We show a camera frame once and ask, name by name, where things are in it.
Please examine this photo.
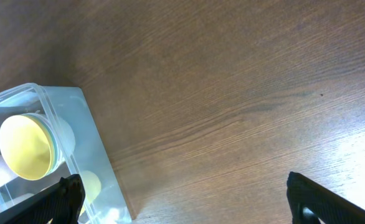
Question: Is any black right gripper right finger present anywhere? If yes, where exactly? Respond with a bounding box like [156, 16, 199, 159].
[287, 172, 365, 224]

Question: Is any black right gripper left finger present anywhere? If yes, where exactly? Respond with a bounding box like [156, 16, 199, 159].
[0, 174, 85, 224]

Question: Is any yellow plastic cup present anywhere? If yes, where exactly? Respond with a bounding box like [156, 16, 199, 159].
[47, 169, 102, 224]

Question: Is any white plastic bowl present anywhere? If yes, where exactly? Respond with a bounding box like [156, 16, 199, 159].
[44, 118, 75, 163]

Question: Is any yellow plastic bowl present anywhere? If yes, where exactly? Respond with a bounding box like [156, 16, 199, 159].
[0, 114, 55, 180]

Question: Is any clear plastic storage bin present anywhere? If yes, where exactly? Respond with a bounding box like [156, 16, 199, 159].
[0, 83, 132, 223]

